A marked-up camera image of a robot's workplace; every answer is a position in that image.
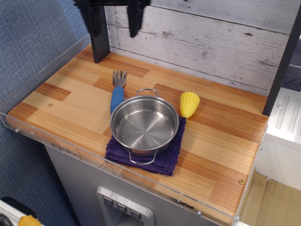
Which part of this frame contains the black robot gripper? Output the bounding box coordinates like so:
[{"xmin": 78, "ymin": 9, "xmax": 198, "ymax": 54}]
[{"xmin": 74, "ymin": 0, "xmax": 151, "ymax": 38}]

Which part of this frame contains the blue handled grey spatula fork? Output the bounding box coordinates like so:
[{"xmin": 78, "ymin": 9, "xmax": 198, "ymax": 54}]
[{"xmin": 110, "ymin": 70, "xmax": 127, "ymax": 114}]

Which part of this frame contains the stainless steel pot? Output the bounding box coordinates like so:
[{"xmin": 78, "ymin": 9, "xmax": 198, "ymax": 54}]
[{"xmin": 110, "ymin": 89, "xmax": 180, "ymax": 165}]

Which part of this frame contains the yellow toy corn cob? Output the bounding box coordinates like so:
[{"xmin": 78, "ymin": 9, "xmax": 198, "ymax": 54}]
[{"xmin": 180, "ymin": 92, "xmax": 200, "ymax": 118}]

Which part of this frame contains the purple folded cloth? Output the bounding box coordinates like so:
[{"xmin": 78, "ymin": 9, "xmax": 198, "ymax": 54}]
[{"xmin": 105, "ymin": 117, "xmax": 186, "ymax": 176}]

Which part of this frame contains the grey cabinet with button panel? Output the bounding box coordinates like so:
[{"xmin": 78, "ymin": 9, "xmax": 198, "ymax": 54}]
[{"xmin": 46, "ymin": 146, "xmax": 215, "ymax": 226}]

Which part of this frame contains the white appliance at right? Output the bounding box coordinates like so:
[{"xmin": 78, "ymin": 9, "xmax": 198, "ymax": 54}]
[{"xmin": 254, "ymin": 88, "xmax": 301, "ymax": 190}]

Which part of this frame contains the yellow object bottom left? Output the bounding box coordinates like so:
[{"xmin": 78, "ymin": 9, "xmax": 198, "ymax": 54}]
[{"xmin": 17, "ymin": 215, "xmax": 41, "ymax": 226}]

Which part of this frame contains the black left frame post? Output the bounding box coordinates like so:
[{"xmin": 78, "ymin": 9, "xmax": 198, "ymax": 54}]
[{"xmin": 90, "ymin": 6, "xmax": 110, "ymax": 63}]

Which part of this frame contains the black frame post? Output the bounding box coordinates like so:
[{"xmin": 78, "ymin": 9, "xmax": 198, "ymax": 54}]
[
  {"xmin": 262, "ymin": 3, "xmax": 301, "ymax": 116},
  {"xmin": 90, "ymin": 6, "xmax": 110, "ymax": 63}
]

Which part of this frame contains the black right frame post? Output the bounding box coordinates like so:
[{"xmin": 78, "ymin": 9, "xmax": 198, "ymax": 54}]
[{"xmin": 262, "ymin": 3, "xmax": 301, "ymax": 116}]

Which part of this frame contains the black braided cable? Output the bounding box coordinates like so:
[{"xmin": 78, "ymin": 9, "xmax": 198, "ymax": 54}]
[{"xmin": 0, "ymin": 213, "xmax": 12, "ymax": 226}]

